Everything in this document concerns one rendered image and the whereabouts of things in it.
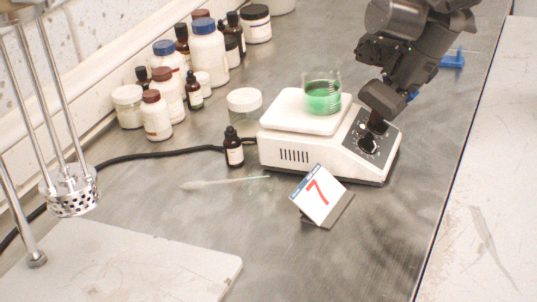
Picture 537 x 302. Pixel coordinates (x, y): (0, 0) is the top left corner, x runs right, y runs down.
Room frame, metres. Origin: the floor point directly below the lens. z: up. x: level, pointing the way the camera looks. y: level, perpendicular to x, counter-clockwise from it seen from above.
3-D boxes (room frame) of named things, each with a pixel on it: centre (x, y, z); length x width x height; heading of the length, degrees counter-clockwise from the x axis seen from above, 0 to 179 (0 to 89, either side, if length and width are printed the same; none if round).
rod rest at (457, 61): (1.14, -0.36, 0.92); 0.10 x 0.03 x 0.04; 62
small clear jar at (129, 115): (1.03, 0.24, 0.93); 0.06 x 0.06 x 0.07
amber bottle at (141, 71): (1.09, 0.22, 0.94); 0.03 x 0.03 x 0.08
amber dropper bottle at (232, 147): (0.86, 0.06, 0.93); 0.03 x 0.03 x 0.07
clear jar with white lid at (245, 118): (0.94, 0.03, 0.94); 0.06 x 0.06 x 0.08
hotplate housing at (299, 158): (0.84, -0.09, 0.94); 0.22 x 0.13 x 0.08; 64
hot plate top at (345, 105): (0.86, -0.07, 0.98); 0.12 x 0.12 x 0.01; 64
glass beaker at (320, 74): (0.84, -0.09, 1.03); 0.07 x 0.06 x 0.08; 128
